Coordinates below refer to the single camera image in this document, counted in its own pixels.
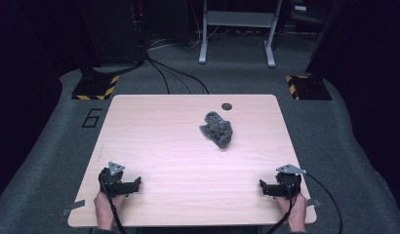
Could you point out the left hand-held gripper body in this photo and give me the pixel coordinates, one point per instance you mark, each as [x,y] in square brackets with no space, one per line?
[112,183]

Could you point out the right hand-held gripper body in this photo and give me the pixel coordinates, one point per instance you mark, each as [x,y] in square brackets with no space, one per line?
[287,185]

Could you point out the grey towel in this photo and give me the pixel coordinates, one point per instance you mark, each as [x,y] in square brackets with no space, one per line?
[218,130]

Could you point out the person's left hand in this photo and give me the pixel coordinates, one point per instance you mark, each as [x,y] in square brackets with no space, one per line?
[105,208]

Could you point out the person's right hand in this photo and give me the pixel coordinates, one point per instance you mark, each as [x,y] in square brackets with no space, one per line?
[297,209]

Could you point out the grey tape strip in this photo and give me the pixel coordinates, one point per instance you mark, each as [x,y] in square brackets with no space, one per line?
[74,207]
[314,202]

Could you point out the dark round table grommet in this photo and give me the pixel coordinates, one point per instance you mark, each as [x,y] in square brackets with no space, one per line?
[226,106]

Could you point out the black stand base striped edge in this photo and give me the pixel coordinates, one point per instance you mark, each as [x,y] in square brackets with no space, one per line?
[310,87]
[95,87]

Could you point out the black cabinet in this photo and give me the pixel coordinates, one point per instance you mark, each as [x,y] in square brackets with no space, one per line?
[110,29]

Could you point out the small white box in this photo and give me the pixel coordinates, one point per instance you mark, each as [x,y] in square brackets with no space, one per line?
[300,8]

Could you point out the white metal desk frame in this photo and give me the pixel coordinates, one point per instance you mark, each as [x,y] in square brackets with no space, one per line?
[237,19]

